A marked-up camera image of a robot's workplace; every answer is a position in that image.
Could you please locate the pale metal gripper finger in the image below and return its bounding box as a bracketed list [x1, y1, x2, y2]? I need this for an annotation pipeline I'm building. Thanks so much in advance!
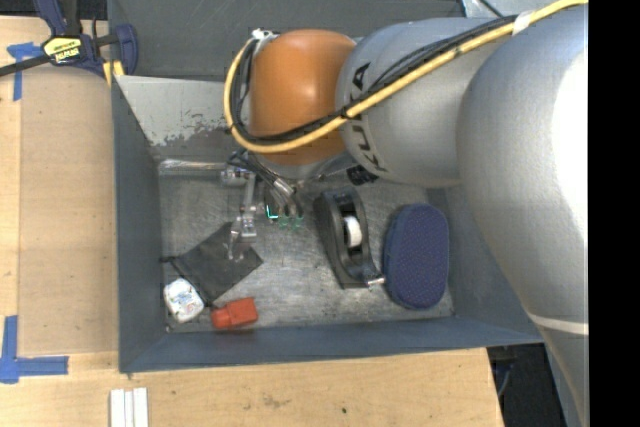
[158, 158, 250, 188]
[227, 213, 260, 263]

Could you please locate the white printed small packet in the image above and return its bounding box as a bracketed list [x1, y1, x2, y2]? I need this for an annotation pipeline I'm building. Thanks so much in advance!
[163, 277, 206, 324]

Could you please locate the black tape dispenser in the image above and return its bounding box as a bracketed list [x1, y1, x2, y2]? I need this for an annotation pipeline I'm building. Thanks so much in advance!
[312, 186, 387, 291]

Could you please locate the white tape roll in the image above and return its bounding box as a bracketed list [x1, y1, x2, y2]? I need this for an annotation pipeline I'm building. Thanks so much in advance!
[342, 214, 364, 249]

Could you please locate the pale wood board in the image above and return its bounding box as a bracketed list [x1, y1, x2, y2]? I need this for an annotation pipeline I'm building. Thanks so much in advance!
[17, 64, 121, 359]

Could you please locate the black cylinder on white bracket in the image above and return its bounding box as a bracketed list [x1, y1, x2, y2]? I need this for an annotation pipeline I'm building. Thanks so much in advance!
[345, 164, 380, 187]

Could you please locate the black cloth pouch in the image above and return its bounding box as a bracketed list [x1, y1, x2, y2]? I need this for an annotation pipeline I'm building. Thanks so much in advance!
[159, 220, 265, 309]

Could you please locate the grey metal bin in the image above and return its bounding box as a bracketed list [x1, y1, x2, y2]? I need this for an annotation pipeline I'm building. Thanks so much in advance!
[105, 0, 546, 374]

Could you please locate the red small block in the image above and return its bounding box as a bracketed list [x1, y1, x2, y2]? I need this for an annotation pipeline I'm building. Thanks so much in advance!
[210, 296, 260, 331]

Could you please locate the blue oval sponge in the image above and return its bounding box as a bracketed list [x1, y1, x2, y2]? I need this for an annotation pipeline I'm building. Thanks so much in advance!
[381, 202, 451, 310]

